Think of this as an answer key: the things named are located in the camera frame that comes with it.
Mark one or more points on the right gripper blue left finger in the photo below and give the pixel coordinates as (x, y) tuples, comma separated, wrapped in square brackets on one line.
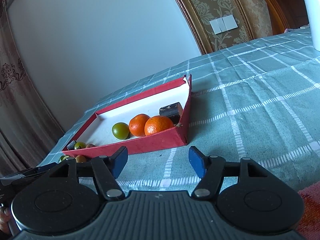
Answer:
[(105, 172)]

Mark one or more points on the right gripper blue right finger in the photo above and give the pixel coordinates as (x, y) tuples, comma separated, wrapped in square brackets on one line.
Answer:
[(210, 171)]

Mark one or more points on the brown longan fruit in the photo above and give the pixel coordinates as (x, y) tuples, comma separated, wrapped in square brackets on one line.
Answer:
[(90, 145)]

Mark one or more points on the green tomato small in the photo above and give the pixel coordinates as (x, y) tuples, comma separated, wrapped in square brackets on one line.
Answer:
[(79, 145)]

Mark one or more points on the green cucumber cut piece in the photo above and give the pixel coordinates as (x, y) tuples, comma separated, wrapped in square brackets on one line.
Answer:
[(63, 157)]

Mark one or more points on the orange mandarin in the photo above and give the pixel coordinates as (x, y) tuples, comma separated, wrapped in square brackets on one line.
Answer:
[(157, 124), (137, 124)]

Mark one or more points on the dark cylinder piece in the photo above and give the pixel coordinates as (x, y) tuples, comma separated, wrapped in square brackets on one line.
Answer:
[(172, 111), (71, 145)]

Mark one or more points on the left hand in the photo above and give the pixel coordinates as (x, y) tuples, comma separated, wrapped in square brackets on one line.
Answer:
[(5, 217)]

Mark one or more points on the red shallow cardboard tray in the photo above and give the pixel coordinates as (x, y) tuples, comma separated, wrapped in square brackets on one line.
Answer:
[(97, 129)]

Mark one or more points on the patterned brown curtain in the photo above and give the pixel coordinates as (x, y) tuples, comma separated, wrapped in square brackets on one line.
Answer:
[(28, 129)]

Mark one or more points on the green plaid tablecloth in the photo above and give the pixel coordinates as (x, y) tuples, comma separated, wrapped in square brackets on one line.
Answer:
[(258, 99)]

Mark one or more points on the pink floral towel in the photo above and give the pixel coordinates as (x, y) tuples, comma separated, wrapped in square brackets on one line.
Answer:
[(309, 226)]

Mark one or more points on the ornate wallpaper panel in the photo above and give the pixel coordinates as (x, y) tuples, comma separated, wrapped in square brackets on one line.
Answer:
[(199, 13)]

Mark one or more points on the wooden bed headboard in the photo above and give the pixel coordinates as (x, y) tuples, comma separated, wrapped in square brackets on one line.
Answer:
[(286, 14)]

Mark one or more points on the white electric kettle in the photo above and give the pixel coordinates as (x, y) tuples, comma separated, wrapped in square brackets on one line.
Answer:
[(312, 8)]

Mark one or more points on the white wall switch panel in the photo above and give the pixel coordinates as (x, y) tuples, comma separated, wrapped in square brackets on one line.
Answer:
[(223, 24)]

